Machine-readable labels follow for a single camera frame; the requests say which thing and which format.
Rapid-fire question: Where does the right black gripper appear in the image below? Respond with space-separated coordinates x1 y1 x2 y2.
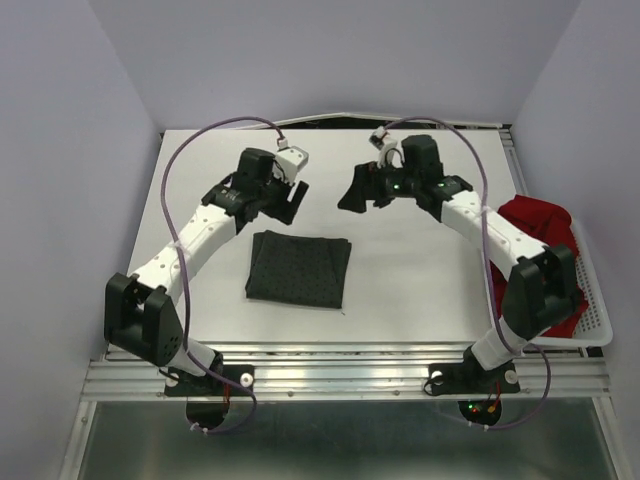
336 156 420 214

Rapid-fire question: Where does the dark grey dotted skirt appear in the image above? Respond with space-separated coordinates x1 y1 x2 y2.
245 230 352 309

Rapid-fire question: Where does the red skirt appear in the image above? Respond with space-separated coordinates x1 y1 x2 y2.
498 195 589 338

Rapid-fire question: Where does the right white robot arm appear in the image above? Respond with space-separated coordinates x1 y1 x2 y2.
338 129 581 390

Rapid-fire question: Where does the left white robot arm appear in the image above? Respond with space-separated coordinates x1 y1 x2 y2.
104 145 309 395

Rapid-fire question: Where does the white plastic basket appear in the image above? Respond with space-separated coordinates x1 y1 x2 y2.
533 219 613 349

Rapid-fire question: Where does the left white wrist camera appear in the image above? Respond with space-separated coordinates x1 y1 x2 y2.
273 146 309 185

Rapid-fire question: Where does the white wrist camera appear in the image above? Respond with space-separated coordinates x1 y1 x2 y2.
369 126 402 168
273 146 309 185

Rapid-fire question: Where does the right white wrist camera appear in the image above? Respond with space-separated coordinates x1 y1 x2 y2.
369 126 402 168

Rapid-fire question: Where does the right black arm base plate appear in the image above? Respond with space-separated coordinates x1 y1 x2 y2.
423 362 521 397

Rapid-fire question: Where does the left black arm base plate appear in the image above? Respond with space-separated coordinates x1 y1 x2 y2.
164 364 255 398

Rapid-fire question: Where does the aluminium rail frame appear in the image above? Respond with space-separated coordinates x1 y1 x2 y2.
62 119 635 479

